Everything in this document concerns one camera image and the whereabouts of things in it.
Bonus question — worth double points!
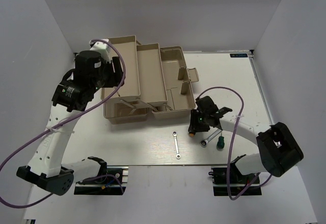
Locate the beige toolbox with clear lid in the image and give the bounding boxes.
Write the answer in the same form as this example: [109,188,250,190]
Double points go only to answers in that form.
[103,36,199,124]

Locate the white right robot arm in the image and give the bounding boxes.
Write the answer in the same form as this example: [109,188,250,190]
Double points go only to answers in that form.
[188,96,304,183]

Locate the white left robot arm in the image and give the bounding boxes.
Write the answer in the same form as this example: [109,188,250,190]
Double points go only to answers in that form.
[16,50,125,196]

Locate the large silver ratchet wrench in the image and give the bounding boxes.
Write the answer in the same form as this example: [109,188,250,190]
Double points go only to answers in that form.
[200,129,222,147]

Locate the small silver ratchet wrench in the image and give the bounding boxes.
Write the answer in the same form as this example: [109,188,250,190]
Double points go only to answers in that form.
[173,131,181,159]

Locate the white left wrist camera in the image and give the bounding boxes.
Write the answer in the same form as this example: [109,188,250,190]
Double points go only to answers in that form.
[89,41,111,61]

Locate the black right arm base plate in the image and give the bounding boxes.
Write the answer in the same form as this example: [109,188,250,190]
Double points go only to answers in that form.
[208,167,262,197]

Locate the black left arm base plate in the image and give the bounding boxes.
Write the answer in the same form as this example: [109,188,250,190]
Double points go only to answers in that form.
[74,166,129,196]

